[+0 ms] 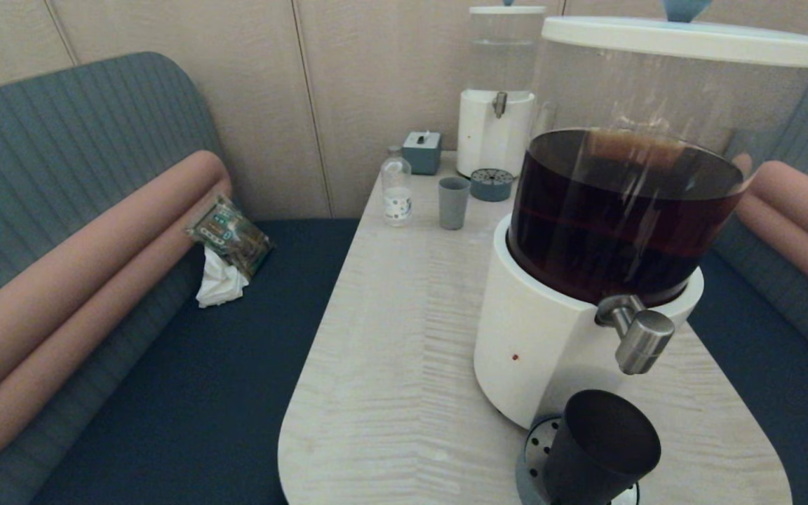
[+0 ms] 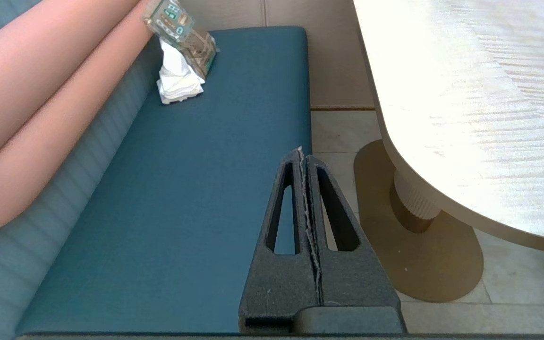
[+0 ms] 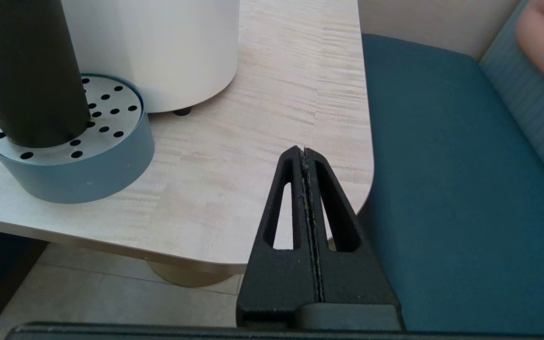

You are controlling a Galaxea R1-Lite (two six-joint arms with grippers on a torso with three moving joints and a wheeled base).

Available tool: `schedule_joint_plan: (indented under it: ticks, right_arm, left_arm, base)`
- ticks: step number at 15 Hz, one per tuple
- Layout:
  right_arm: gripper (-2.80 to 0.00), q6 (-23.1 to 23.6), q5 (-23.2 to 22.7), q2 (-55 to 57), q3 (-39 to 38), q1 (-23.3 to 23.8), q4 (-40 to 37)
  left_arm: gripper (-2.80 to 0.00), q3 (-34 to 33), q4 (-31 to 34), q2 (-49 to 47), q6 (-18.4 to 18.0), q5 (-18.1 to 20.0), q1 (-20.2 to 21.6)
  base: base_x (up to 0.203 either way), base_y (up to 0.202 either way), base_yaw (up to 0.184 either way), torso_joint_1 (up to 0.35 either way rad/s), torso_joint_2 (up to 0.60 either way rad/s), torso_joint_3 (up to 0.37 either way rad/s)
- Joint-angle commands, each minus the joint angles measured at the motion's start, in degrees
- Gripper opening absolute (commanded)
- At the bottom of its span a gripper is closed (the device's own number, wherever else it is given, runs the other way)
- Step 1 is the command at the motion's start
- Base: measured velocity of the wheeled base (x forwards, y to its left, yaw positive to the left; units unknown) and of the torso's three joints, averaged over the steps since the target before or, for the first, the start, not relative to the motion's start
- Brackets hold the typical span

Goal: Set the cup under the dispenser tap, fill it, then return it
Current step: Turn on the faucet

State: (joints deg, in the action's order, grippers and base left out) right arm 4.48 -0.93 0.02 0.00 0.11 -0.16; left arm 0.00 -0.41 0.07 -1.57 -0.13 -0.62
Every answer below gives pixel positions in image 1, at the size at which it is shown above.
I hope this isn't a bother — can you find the blue-grey tissue box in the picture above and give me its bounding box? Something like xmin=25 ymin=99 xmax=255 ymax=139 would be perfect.
xmin=402 ymin=131 xmax=443 ymax=176

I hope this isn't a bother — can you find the clear plastic bottle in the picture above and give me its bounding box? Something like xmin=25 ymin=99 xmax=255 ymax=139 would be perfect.
xmin=381 ymin=145 xmax=413 ymax=227

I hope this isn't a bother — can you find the grey cup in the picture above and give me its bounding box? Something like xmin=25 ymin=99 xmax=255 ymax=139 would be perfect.
xmin=438 ymin=177 xmax=471 ymax=231

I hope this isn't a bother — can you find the large metal dispenser tap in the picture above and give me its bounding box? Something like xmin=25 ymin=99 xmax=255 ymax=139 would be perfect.
xmin=595 ymin=295 xmax=676 ymax=376

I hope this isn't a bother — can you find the black cup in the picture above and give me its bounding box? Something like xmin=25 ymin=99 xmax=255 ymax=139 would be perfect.
xmin=543 ymin=390 xmax=661 ymax=505

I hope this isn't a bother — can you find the blue-grey upholstered sofa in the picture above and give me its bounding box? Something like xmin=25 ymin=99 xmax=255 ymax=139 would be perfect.
xmin=0 ymin=50 xmax=361 ymax=505
xmin=688 ymin=60 xmax=808 ymax=505

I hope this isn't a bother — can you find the green snack packet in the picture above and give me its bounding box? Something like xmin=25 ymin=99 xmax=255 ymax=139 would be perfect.
xmin=187 ymin=195 xmax=273 ymax=278

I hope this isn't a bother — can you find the small white dispenser lid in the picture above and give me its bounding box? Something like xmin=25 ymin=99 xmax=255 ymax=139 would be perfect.
xmin=469 ymin=0 xmax=546 ymax=16

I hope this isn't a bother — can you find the large white lid blue knob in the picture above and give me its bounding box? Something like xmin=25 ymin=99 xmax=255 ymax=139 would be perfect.
xmin=541 ymin=0 xmax=808 ymax=69

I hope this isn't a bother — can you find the small water dispenser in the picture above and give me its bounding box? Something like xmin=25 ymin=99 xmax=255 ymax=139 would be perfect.
xmin=457 ymin=13 xmax=545 ymax=179

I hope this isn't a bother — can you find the large tea dispenser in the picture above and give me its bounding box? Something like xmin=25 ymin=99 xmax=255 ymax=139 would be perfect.
xmin=473 ymin=35 xmax=808 ymax=431

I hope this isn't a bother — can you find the small round drip tray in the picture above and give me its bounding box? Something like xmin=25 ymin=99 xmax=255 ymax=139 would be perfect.
xmin=470 ymin=168 xmax=515 ymax=203

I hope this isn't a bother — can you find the large round perforated drip tray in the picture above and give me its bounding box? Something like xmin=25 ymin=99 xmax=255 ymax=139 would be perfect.
xmin=516 ymin=415 xmax=640 ymax=505

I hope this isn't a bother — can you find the white crumpled tissue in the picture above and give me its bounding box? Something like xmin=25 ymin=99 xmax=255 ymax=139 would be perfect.
xmin=196 ymin=245 xmax=250 ymax=309

